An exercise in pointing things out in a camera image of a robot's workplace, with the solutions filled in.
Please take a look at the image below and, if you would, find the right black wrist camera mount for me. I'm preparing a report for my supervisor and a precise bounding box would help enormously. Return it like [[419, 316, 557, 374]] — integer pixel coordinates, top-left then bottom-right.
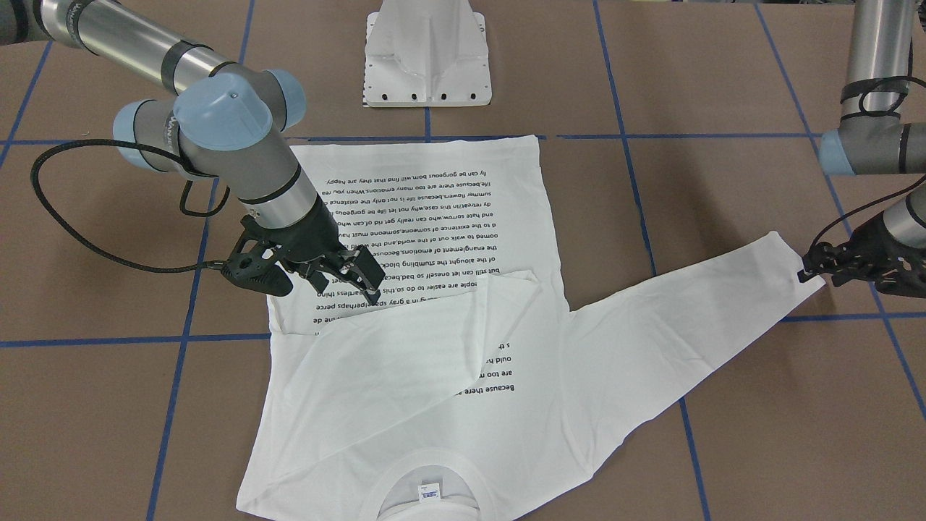
[[219, 215, 292, 297]]

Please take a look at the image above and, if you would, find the white long-sleeve printed shirt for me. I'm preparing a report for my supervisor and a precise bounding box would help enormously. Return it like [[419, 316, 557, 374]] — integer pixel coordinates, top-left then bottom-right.
[[236, 136, 823, 520]]

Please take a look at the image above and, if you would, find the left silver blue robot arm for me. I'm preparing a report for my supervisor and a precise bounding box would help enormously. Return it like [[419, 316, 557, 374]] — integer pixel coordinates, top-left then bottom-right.
[[804, 1, 925, 299]]

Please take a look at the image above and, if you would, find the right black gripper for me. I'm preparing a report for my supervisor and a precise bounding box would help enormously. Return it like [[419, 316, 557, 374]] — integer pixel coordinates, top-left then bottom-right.
[[281, 197, 385, 305]]

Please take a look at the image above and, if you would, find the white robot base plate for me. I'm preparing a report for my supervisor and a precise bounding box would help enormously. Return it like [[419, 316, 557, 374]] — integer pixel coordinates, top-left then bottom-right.
[[363, 1, 493, 108]]

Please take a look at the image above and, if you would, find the black braided cable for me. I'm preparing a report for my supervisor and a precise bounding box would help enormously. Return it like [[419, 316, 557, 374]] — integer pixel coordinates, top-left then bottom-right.
[[804, 76, 926, 272], [30, 140, 231, 274]]

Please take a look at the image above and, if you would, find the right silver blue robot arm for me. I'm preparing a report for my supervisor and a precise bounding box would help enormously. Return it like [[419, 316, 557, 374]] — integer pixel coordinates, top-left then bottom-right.
[[2, 1, 384, 305]]

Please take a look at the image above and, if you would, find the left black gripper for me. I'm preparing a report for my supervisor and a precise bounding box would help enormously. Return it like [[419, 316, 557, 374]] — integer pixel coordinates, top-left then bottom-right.
[[854, 216, 925, 299]]

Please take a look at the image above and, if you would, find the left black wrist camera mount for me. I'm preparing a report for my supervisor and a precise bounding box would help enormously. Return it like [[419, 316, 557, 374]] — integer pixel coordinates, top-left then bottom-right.
[[797, 242, 877, 287]]

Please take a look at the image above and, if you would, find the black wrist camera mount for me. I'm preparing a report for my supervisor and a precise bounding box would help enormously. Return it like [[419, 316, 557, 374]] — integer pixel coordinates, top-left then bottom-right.
[[797, 242, 877, 287], [219, 215, 292, 297]]

